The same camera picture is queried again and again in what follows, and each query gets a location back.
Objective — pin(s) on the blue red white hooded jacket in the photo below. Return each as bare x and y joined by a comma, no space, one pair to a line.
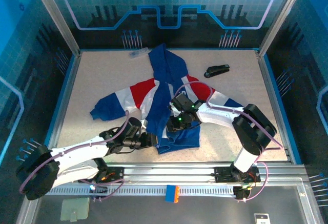
166,62

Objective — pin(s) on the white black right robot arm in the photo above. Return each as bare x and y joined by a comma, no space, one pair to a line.
217,116

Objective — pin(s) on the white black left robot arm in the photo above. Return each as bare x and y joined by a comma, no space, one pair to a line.
77,152

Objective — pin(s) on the black stapler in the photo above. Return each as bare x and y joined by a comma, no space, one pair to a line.
216,70

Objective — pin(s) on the blue orange block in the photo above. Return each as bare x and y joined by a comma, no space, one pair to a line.
170,194

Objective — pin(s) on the small clear plastic packet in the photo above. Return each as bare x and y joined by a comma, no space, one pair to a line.
138,52

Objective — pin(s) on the pale green card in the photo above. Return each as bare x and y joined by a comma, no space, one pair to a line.
74,207

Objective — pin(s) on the white printed label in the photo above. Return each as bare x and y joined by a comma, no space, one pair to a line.
261,219

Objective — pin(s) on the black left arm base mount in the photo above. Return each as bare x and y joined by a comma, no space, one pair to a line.
116,174

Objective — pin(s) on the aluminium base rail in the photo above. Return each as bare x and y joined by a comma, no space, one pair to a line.
166,174

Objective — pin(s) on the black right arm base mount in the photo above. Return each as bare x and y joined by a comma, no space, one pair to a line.
223,174

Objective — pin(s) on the aluminium table side rail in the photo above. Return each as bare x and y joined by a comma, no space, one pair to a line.
66,98
273,106

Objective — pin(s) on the aluminium frame post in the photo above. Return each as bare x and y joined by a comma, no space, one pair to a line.
55,16
282,16

